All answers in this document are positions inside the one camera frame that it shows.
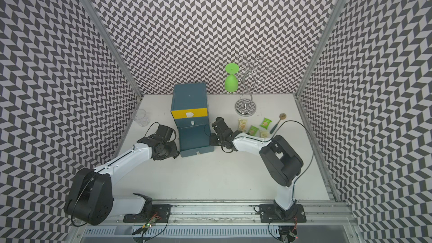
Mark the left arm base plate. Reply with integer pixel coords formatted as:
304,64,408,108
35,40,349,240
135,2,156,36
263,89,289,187
123,204,172,223

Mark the aluminium front rail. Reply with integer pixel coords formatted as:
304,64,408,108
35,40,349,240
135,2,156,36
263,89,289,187
72,200,357,226

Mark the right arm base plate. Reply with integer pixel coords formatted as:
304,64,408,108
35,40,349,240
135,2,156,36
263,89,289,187
258,204,307,223

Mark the yellow top drawer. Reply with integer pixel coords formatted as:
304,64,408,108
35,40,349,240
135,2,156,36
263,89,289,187
171,108,208,119

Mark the teal drawer cabinet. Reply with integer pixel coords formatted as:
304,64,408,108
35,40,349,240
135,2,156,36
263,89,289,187
170,82,210,131

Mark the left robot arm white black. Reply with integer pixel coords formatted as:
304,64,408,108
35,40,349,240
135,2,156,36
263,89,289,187
64,125,180,226

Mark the green plastic wine glass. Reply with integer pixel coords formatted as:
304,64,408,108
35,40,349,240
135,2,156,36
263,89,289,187
225,63,240,93

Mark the base wiring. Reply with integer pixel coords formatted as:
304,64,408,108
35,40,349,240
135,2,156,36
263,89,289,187
268,217,299,243
132,213,169,243

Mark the wooden spoon teal handle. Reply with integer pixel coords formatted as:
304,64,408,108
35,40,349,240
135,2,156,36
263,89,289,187
270,113,286,134

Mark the right base wiring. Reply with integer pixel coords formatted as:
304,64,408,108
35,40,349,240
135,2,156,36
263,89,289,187
268,217,299,243

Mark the left base wiring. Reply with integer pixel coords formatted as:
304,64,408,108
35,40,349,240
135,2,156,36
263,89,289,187
132,213,169,243

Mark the teal lowest drawer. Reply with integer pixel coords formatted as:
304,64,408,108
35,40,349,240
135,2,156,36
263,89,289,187
178,124,214,158

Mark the clear plastic cup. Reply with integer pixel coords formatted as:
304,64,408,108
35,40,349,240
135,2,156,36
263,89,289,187
132,109,150,127

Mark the green cookie packet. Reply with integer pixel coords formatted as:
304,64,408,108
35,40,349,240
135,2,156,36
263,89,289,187
260,118,272,130
247,126,259,136

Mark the yellow-green cookie packet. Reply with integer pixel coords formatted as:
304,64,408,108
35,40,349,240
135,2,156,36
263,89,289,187
260,130,270,138
238,119,248,132

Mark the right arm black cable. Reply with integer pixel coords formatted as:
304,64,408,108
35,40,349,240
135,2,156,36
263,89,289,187
274,120,315,190

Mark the chrome wire glass rack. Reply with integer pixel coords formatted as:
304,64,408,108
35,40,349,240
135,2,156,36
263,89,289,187
235,56,274,117

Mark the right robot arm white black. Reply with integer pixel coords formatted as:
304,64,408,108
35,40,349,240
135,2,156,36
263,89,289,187
211,117,304,213

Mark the teal bottom drawer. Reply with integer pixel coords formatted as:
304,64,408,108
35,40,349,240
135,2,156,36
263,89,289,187
174,117,209,128

